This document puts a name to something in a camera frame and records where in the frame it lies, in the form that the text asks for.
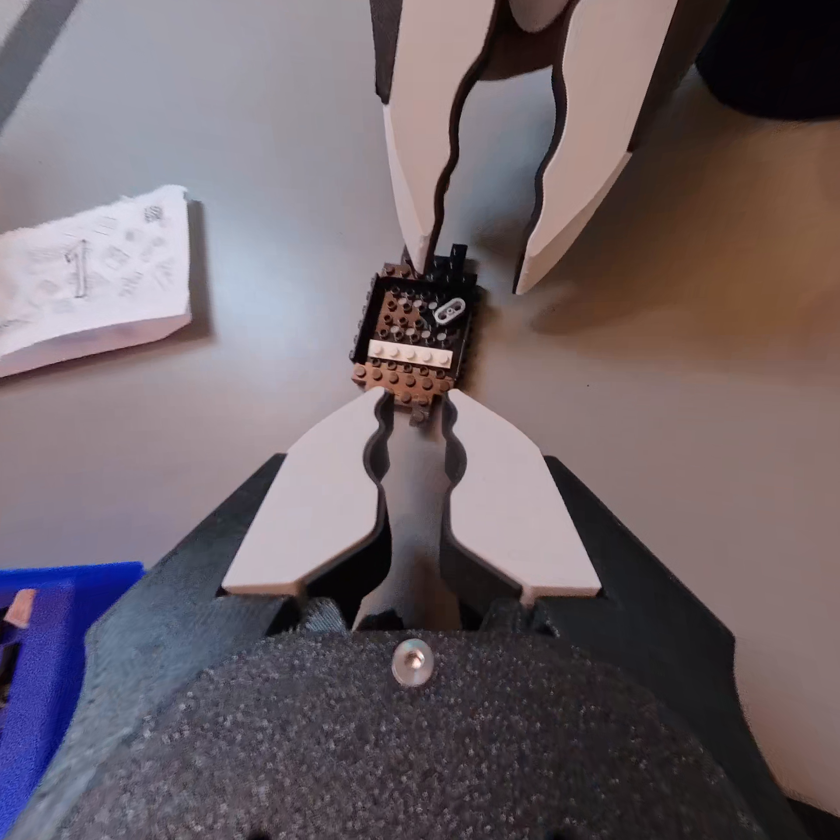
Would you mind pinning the black padded chair armrest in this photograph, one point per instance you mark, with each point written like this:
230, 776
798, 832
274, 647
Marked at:
774, 59

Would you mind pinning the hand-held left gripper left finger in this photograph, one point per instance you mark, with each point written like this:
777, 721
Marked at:
308, 518

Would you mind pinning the white printed paper bag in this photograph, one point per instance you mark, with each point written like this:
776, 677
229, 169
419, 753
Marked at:
98, 282

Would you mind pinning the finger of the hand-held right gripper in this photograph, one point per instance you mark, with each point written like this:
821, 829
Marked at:
604, 118
426, 98

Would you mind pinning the black lego car chassis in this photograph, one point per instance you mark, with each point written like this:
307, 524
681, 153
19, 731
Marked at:
420, 377

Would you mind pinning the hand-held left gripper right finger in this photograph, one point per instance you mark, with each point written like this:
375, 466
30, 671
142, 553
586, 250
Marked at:
518, 518

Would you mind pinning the blue plastic bin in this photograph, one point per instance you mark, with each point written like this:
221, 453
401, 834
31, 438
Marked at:
65, 590

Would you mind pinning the grey oval lego piece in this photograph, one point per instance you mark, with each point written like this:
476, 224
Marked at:
438, 316

